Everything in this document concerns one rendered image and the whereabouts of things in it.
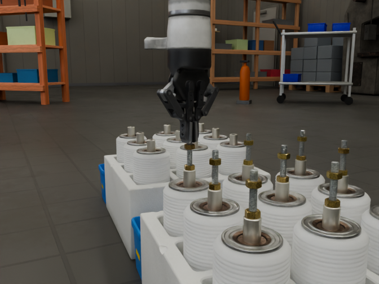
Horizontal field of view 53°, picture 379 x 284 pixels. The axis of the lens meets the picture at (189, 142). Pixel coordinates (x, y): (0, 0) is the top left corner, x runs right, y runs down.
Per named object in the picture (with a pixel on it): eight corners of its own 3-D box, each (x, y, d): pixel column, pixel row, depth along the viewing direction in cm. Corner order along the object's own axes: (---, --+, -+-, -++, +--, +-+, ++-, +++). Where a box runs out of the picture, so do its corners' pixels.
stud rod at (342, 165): (336, 183, 66) (340, 140, 64) (340, 182, 66) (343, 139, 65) (342, 184, 65) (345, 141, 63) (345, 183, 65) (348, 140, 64)
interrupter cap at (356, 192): (309, 193, 66) (310, 189, 65) (327, 183, 71) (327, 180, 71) (355, 203, 61) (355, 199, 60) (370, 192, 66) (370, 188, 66)
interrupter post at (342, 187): (330, 192, 66) (332, 174, 65) (336, 189, 68) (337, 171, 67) (344, 195, 64) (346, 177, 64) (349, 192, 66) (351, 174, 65)
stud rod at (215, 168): (211, 197, 58) (212, 149, 57) (217, 198, 58) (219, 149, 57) (211, 199, 57) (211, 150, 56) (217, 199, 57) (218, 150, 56)
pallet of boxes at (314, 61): (356, 91, 801) (361, 32, 779) (329, 92, 766) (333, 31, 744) (314, 88, 906) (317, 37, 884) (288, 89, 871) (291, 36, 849)
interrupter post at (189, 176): (198, 186, 69) (198, 169, 68) (189, 190, 67) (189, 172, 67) (189, 184, 71) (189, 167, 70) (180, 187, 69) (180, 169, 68)
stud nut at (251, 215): (252, 212, 48) (252, 206, 48) (263, 216, 46) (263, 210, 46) (241, 216, 47) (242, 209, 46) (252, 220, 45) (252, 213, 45)
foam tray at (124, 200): (211, 194, 142) (212, 146, 139) (268, 235, 106) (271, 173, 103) (106, 207, 129) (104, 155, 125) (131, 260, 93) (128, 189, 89)
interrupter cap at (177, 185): (219, 186, 69) (219, 183, 69) (190, 196, 64) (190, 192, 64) (188, 178, 74) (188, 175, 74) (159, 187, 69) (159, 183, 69)
